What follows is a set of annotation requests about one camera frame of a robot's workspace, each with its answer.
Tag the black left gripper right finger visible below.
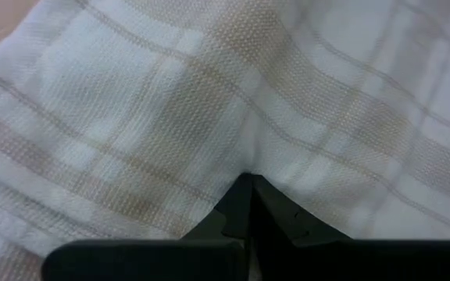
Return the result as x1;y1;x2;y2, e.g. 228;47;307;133
250;175;352;241

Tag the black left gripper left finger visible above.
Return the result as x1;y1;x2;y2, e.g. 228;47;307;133
180;173;253;240

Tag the white towel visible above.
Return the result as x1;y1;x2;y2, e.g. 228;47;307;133
0;0;450;281

